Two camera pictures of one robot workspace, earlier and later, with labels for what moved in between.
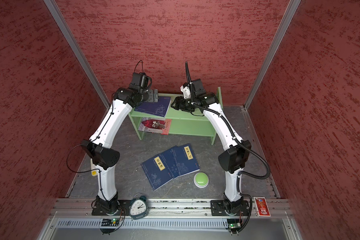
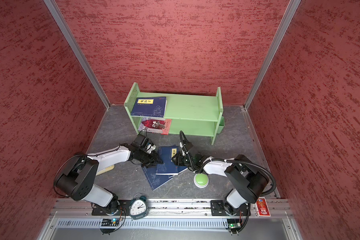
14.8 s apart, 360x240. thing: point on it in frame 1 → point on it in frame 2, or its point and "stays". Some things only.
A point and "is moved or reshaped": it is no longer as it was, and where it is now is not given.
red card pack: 261,207 stays
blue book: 160,108 is moved or reshaped
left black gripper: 152,97 → 153,160
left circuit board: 109,222 stays
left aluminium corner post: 54,8 stays
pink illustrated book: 155,125 stays
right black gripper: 180,101 → 178,159
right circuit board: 234,225 stays
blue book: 159,169 stays
